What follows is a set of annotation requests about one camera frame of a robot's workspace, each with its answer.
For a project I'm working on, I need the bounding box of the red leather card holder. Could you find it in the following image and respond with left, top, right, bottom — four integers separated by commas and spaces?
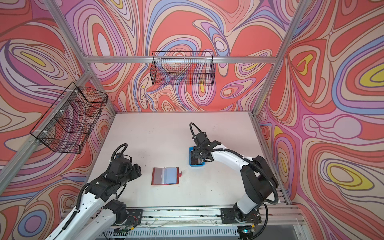
151, 167, 182, 186

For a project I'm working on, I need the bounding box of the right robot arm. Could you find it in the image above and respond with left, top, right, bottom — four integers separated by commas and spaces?
189, 123, 279, 223

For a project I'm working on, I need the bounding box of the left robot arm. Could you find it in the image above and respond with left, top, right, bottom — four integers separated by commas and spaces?
47, 143, 142, 240

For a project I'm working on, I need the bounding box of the blue plastic card tray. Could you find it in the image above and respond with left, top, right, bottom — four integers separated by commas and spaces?
189, 147, 205, 167

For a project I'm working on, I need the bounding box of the dark credit card stack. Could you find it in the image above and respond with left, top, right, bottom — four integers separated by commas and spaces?
190, 152, 205, 167

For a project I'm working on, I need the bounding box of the black wire basket left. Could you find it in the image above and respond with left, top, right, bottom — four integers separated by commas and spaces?
30, 82, 108, 154

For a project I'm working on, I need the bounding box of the black wire basket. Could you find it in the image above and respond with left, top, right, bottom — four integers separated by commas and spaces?
150, 51, 216, 86
30, 82, 108, 154

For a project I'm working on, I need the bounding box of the black wire basket back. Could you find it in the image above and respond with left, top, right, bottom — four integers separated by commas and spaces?
150, 51, 216, 86

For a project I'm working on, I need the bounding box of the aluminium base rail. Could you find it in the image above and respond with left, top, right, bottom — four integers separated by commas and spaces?
59, 203, 307, 240

